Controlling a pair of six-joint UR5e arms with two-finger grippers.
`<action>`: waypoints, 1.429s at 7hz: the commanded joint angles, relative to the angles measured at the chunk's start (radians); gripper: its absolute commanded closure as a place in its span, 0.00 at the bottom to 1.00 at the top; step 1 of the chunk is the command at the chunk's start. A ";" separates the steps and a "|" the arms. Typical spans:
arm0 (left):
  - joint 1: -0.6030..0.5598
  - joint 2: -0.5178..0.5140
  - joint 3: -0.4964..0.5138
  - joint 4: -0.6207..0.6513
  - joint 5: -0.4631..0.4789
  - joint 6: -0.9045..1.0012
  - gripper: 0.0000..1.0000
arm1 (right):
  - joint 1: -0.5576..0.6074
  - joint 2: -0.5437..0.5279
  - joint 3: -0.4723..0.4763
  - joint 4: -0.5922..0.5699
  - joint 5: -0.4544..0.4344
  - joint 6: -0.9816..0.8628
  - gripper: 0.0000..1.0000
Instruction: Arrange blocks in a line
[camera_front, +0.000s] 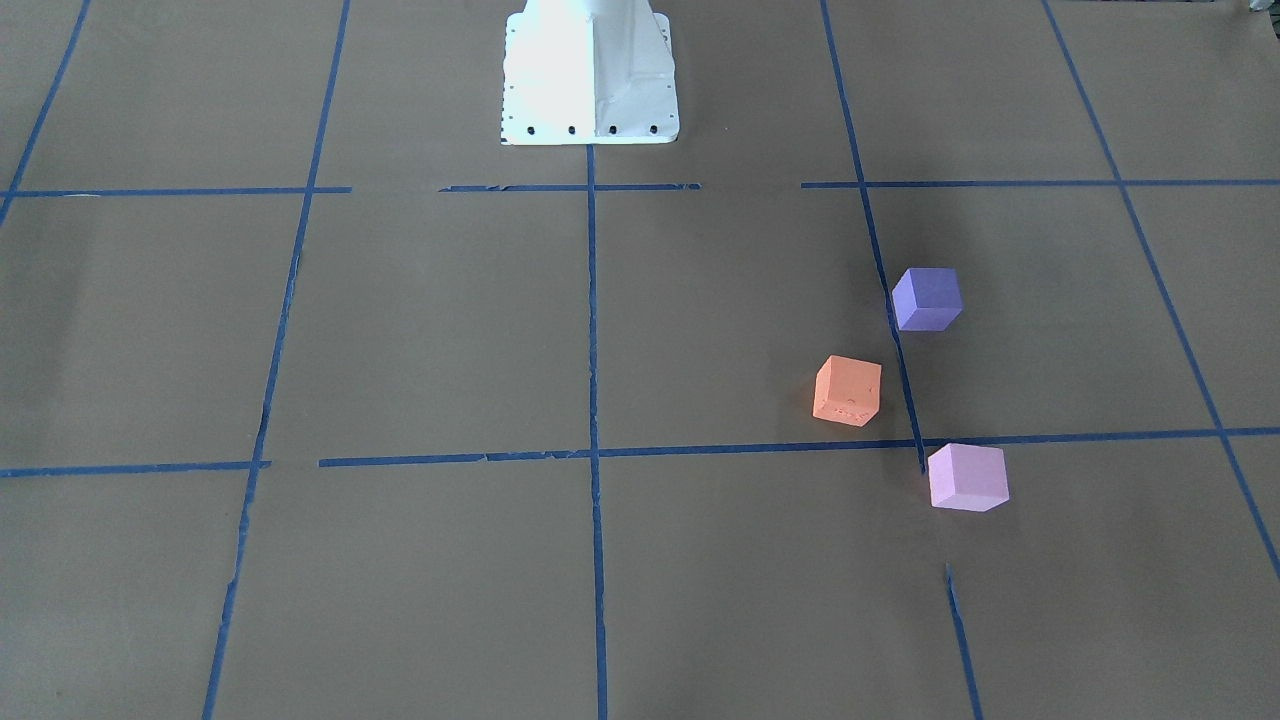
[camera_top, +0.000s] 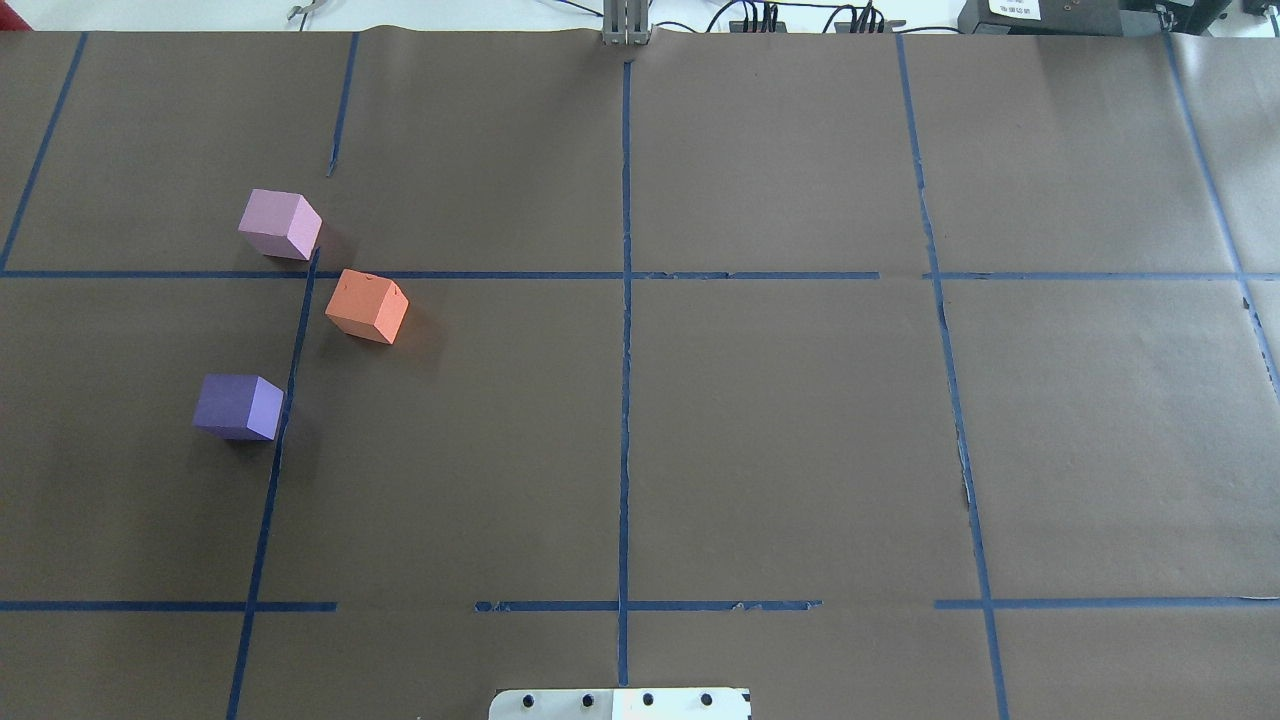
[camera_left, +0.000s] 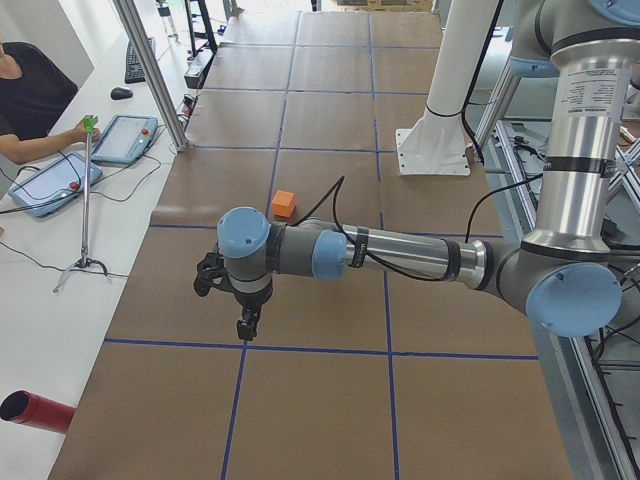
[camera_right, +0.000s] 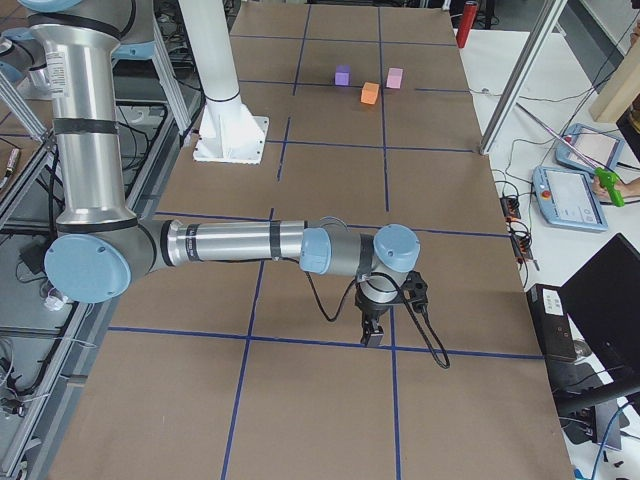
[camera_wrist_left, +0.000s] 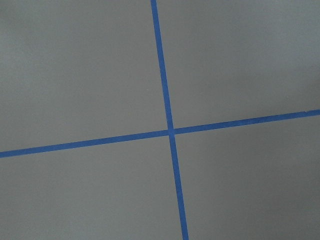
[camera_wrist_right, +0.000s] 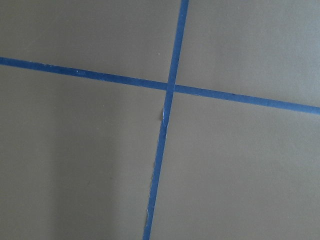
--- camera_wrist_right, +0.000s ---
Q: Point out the blue tape line crosswise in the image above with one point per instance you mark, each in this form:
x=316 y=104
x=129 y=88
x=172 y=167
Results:
x=105 y=77

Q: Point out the blue tape line lengthwise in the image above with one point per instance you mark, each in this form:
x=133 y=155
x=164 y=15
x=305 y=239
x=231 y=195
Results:
x=166 y=112

